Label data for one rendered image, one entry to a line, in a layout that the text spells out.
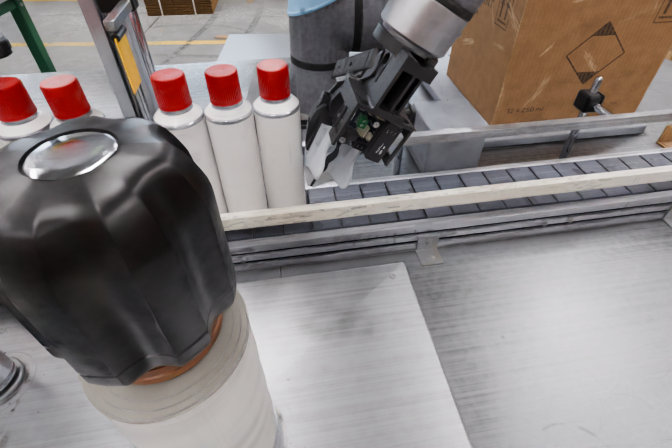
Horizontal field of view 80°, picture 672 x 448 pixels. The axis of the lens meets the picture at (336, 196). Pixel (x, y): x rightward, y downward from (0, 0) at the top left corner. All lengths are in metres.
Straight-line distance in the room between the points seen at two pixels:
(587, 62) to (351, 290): 0.59
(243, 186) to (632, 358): 0.48
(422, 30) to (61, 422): 0.47
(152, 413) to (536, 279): 0.48
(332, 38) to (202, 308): 0.64
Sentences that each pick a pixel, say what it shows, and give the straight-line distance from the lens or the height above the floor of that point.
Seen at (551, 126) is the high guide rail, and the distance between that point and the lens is 0.64.
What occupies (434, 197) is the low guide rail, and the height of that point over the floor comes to 0.91.
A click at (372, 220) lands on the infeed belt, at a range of 0.53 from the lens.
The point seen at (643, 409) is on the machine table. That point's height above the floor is 0.83.
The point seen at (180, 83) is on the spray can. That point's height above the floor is 1.08.
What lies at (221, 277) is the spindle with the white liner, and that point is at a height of 1.12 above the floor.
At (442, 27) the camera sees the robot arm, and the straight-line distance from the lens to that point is 0.40.
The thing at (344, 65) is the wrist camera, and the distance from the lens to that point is 0.51.
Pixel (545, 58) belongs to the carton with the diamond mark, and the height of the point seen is 0.98.
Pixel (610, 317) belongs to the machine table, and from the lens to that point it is 0.60.
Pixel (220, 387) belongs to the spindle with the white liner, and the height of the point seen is 1.06.
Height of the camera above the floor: 1.26
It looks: 41 degrees down
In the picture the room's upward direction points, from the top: straight up
